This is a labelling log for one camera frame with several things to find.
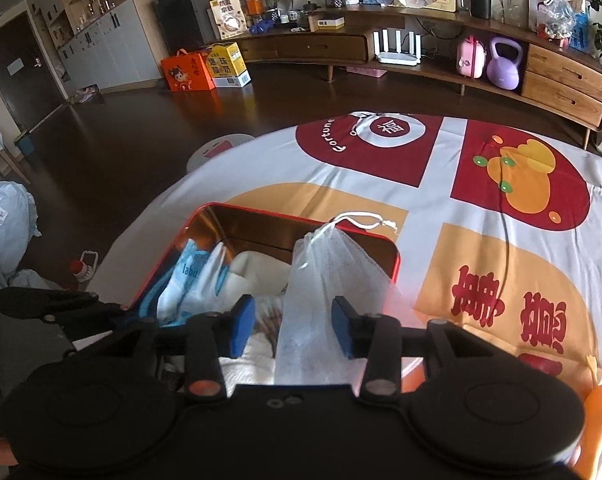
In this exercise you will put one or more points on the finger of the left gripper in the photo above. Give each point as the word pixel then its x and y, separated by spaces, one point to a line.
pixel 78 314

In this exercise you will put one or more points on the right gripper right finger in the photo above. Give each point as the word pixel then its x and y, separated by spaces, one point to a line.
pixel 377 338

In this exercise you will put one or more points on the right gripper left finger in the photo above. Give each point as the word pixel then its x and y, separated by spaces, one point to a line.
pixel 215 335

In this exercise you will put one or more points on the blue cartoon face mask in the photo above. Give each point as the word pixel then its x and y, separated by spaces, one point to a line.
pixel 194 285

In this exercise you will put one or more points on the white cloth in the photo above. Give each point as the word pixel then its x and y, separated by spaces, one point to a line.
pixel 265 278

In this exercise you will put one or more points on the white mesh drawstring bag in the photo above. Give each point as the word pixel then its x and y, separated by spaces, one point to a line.
pixel 328 263

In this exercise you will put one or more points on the yellow rubber duck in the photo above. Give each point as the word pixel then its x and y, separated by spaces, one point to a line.
pixel 588 463

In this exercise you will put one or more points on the blue cloth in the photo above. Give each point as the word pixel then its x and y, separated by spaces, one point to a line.
pixel 148 303

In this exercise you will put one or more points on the red square tin box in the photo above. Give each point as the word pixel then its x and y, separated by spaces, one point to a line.
pixel 293 341

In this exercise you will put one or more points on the grey plastic bag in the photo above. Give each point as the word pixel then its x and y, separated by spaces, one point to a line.
pixel 18 225

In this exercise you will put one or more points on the orange gift box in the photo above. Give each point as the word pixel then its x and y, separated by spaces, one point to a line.
pixel 187 72

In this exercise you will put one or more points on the yellow carton box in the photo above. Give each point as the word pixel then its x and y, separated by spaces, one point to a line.
pixel 226 66

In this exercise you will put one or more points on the white wifi router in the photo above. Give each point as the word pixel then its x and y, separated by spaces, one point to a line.
pixel 397 49

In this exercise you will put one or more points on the purple kettlebell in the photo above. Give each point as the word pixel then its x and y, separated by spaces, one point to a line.
pixel 501 71

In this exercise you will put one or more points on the wooden TV cabinet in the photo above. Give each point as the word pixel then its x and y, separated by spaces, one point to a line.
pixel 558 80

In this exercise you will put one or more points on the cereal box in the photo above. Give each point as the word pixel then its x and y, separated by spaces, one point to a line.
pixel 228 18

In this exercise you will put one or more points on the black cylinder speaker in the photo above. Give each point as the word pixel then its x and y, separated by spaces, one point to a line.
pixel 481 9

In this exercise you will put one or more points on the clear plastic bag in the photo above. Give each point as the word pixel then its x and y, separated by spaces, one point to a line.
pixel 555 21

